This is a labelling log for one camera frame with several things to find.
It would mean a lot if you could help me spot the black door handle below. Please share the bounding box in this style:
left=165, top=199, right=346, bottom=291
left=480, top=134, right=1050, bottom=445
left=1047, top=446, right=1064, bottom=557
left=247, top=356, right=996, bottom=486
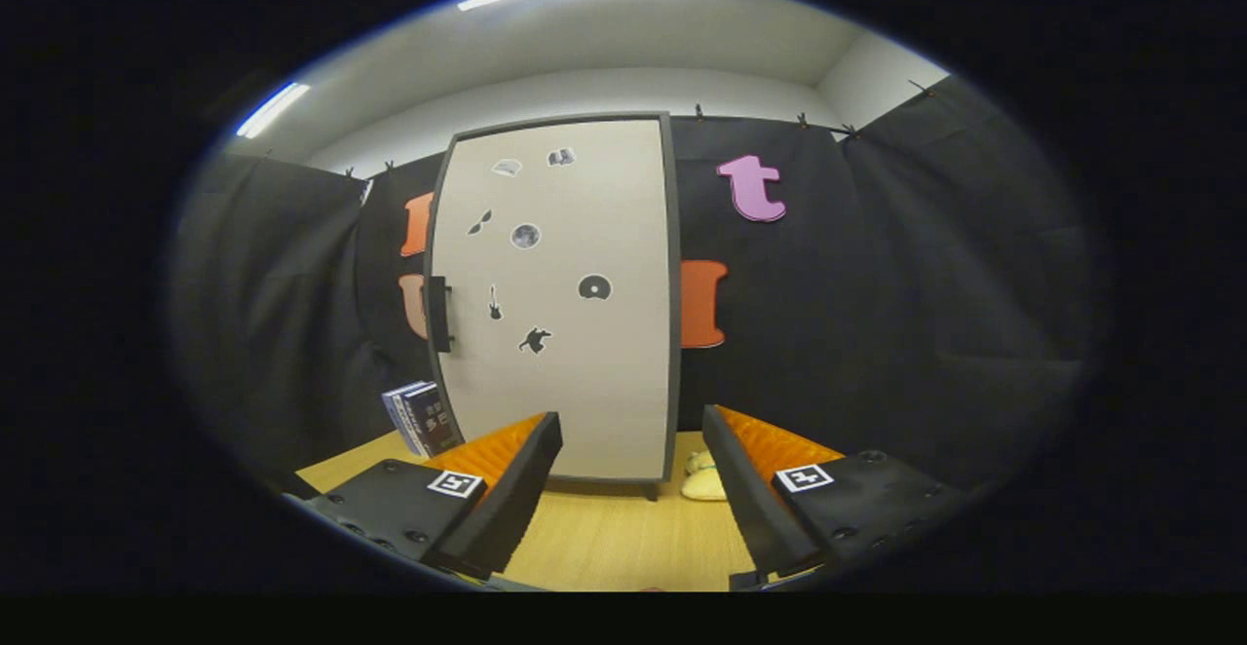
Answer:
left=427, top=276, right=455, bottom=354

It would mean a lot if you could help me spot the black backdrop cloth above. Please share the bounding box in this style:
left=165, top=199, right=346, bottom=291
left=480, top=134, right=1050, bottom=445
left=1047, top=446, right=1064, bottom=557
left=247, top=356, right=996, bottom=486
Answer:
left=166, top=75, right=1112, bottom=490

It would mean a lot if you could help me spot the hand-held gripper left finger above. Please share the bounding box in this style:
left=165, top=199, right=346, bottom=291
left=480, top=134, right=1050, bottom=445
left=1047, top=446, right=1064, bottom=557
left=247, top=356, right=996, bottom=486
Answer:
left=283, top=411, right=565, bottom=583

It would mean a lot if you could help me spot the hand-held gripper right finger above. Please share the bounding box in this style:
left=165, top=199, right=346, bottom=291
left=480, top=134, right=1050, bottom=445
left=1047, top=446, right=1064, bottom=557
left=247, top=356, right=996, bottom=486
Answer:
left=701, top=404, right=973, bottom=578

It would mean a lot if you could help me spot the ceiling strip light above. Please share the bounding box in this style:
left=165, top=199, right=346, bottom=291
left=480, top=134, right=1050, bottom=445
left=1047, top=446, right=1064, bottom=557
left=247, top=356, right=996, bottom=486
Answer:
left=236, top=82, right=311, bottom=138

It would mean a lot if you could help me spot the grey cabinet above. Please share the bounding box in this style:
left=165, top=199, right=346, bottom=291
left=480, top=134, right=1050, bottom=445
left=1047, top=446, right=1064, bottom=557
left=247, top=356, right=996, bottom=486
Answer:
left=424, top=112, right=683, bottom=502

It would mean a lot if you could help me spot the yellow plush toy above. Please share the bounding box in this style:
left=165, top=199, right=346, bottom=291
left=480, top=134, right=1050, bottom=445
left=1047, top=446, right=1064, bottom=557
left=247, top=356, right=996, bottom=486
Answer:
left=680, top=448, right=729, bottom=502

